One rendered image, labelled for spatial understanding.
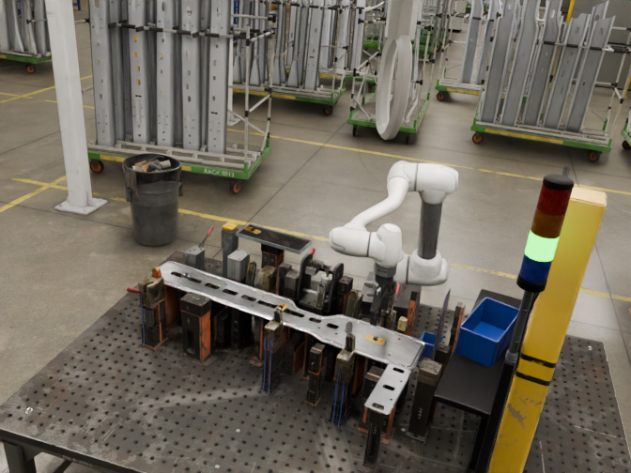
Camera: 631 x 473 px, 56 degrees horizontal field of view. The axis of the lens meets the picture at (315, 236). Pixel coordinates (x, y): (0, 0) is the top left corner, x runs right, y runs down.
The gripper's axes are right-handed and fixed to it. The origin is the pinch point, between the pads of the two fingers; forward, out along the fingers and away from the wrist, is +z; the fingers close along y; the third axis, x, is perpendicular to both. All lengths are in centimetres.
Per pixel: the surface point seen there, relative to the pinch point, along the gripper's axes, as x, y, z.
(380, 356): 5.8, 9.6, 13.2
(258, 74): -440, -653, 64
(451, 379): 36.1, 13.1, 10.3
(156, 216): -254, -163, 82
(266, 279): -61, -11, 8
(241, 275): -76, -13, 11
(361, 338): -5.9, 2.2, 13.1
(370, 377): 6.3, 22.4, 15.1
